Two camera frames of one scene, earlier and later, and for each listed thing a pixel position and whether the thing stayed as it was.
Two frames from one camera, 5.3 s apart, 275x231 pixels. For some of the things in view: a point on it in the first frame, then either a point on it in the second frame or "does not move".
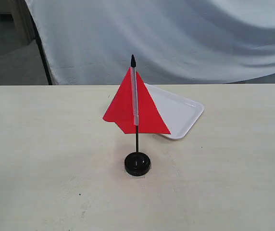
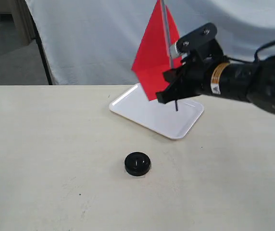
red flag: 133,109 to 154,58
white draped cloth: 174,42 does not move
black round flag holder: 137,163 does not move
